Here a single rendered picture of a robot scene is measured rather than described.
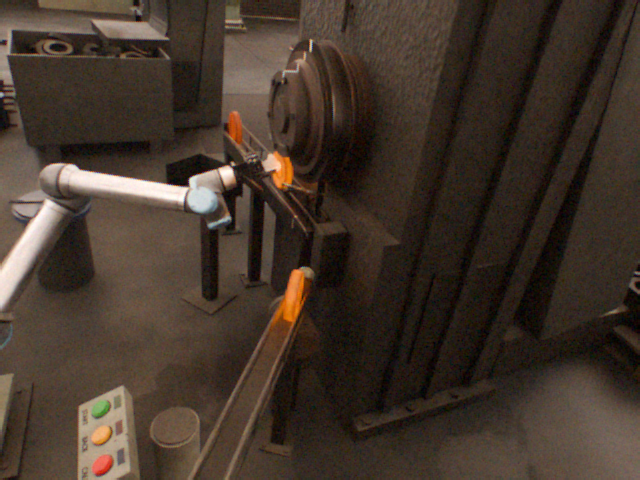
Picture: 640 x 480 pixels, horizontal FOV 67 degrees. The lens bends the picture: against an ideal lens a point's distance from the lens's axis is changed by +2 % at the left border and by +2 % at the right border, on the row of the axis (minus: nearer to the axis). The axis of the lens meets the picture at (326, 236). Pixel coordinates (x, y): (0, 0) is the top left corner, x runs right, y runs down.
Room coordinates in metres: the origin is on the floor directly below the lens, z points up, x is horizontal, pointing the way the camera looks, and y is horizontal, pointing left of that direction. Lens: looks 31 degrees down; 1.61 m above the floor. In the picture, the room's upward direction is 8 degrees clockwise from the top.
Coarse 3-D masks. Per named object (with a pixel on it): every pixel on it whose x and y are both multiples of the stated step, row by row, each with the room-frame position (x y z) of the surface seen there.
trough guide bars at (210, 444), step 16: (304, 304) 1.13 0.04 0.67; (272, 320) 1.01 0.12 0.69; (288, 336) 0.95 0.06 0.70; (256, 352) 0.87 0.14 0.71; (272, 368) 0.82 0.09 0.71; (240, 384) 0.75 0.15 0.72; (224, 416) 0.66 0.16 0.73; (256, 416) 0.67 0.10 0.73; (256, 432) 0.67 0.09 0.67; (208, 448) 0.57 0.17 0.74; (240, 448) 0.58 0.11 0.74
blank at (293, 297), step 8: (296, 272) 1.14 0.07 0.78; (296, 280) 1.10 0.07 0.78; (288, 288) 1.08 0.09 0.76; (296, 288) 1.08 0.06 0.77; (288, 296) 1.06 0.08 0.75; (296, 296) 1.06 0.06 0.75; (288, 304) 1.05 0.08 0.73; (296, 304) 1.06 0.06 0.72; (288, 312) 1.05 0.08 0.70; (296, 312) 1.09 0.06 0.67; (288, 320) 1.07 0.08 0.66
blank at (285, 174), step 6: (276, 156) 1.79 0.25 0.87; (282, 162) 1.73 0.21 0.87; (288, 162) 1.72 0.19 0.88; (282, 168) 1.73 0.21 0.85; (288, 168) 1.71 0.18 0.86; (276, 174) 1.78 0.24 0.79; (282, 174) 1.72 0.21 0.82; (288, 174) 1.70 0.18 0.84; (276, 180) 1.77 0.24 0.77; (282, 180) 1.71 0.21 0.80; (288, 180) 1.70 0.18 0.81; (282, 186) 1.71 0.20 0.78
